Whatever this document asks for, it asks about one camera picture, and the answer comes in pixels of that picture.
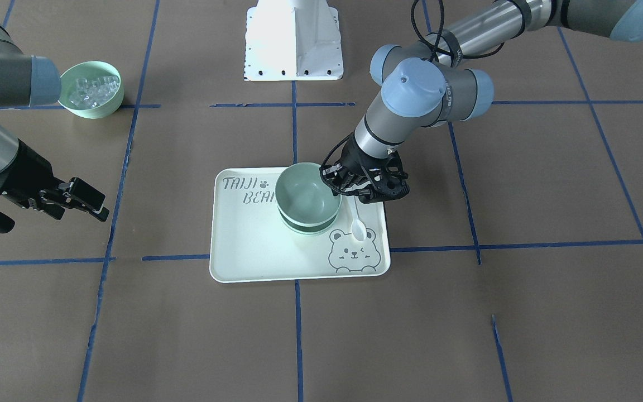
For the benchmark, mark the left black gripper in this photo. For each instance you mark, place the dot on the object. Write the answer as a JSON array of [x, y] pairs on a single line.
[[353, 158]]

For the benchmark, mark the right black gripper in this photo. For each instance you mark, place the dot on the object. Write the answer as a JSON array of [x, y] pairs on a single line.
[[24, 172]]

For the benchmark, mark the green bowl moved to tray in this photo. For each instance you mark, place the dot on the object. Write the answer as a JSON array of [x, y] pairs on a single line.
[[308, 221]]

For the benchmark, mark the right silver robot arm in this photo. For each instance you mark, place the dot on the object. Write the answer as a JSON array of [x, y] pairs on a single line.
[[25, 80]]

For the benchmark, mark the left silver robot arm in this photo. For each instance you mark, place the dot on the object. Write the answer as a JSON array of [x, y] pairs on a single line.
[[423, 84]]

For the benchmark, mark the white plastic spoon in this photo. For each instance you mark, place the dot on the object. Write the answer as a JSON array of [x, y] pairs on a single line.
[[358, 228]]

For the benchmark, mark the green bowl on tray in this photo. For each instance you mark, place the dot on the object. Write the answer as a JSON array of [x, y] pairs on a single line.
[[309, 230]]

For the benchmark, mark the green bowl with ice cubes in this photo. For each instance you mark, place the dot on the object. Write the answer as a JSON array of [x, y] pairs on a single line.
[[92, 89]]

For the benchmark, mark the pale green bear tray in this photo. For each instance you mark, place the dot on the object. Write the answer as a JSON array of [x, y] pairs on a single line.
[[250, 241]]

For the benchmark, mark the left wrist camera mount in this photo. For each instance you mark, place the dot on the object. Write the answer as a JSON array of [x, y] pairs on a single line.
[[386, 178]]

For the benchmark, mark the white pedestal column base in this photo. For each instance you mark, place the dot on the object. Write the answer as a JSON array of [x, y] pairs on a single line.
[[293, 41]]

